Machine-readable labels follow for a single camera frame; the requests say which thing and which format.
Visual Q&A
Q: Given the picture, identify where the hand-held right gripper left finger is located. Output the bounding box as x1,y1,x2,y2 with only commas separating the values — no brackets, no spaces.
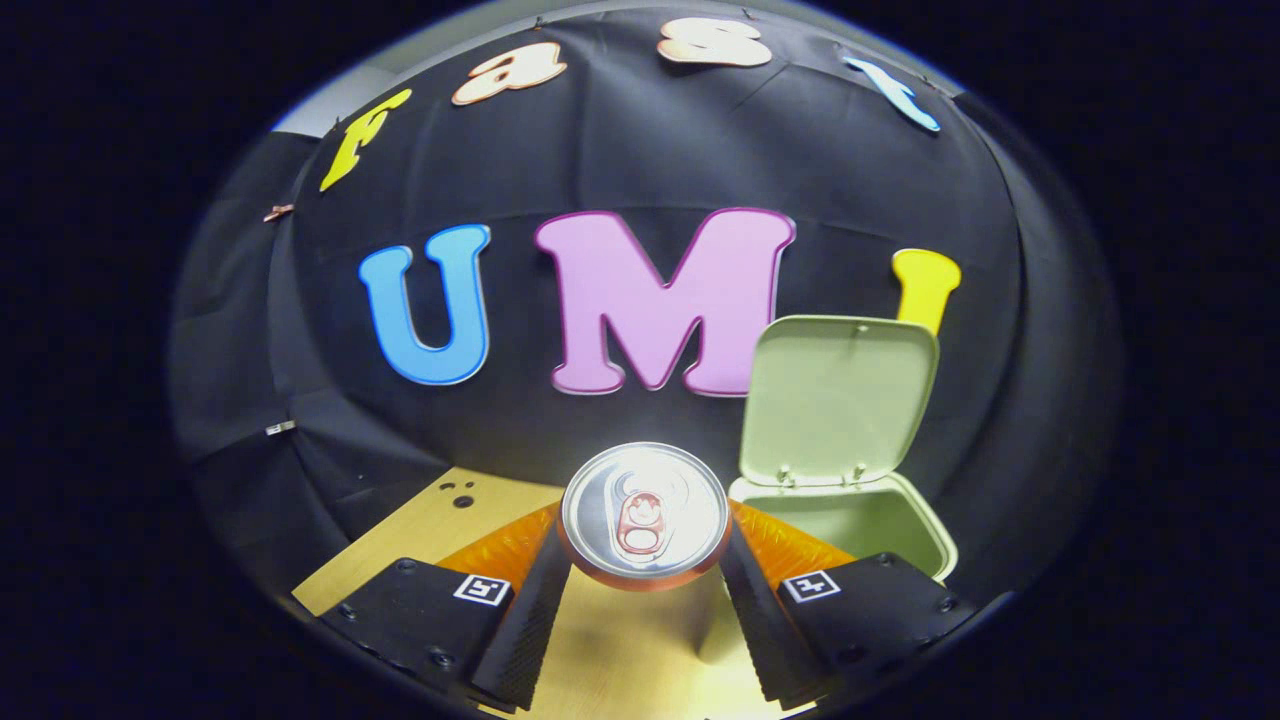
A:
318,500,573,713

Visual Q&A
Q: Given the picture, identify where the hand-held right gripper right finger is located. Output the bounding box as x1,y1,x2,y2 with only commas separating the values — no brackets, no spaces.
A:
718,498,981,711

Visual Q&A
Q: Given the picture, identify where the red pop can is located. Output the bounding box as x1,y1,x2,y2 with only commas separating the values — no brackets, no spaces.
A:
556,441,733,593

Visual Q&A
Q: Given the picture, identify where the pale green desktop garbage bin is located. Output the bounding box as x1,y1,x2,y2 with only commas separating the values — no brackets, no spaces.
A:
728,314,959,583

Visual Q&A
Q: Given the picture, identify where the wooden desktop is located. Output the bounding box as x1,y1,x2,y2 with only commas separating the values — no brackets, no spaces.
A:
292,466,801,720

